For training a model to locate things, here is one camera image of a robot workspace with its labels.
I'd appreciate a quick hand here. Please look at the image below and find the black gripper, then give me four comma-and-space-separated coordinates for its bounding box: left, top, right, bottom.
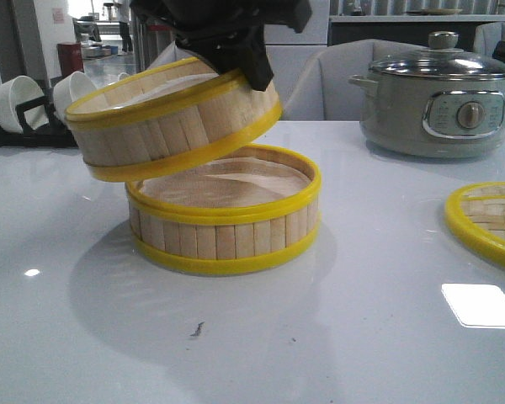
130, 0, 312, 91

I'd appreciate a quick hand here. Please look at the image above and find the bamboo steamer basket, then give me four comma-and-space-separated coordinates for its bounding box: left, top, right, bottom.
66, 57, 282, 182
125, 145, 322, 276

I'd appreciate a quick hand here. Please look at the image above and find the yellow bamboo steamer lid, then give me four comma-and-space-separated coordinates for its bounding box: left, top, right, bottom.
444, 182, 505, 267

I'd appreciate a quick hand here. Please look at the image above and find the white drawer cabinet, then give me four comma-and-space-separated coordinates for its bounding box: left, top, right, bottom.
264, 0, 330, 105

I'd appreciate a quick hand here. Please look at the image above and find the grey chair middle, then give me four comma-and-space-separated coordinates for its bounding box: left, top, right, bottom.
281, 39, 422, 121

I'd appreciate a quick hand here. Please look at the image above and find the grey chair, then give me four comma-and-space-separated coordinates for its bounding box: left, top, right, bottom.
281, 39, 422, 121
473, 22, 505, 61

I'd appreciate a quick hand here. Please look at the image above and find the person in background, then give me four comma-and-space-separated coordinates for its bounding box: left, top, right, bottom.
112, 0, 133, 53

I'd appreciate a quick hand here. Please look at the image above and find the white bowl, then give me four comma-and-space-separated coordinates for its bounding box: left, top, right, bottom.
52, 71, 97, 123
118, 72, 130, 81
0, 76, 45, 134

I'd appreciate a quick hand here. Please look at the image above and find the red box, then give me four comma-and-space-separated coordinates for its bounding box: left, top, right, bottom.
56, 42, 84, 77

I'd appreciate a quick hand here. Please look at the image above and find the dark counter cabinet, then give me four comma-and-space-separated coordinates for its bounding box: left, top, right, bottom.
327, 14, 505, 48

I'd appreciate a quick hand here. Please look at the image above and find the black bowl rack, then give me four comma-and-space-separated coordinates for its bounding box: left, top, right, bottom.
0, 95, 77, 148

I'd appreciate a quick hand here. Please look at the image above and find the green electric cooking pot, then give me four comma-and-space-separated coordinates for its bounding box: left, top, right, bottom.
348, 72, 505, 158

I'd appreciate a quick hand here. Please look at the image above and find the glass pot lid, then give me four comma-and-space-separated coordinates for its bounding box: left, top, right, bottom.
369, 31, 505, 80

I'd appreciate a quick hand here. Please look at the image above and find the white bowl far left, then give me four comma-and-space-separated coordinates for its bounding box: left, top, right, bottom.
0, 76, 45, 134

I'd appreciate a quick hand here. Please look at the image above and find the grey chair right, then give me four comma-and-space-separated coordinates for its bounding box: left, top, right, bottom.
473, 22, 505, 61

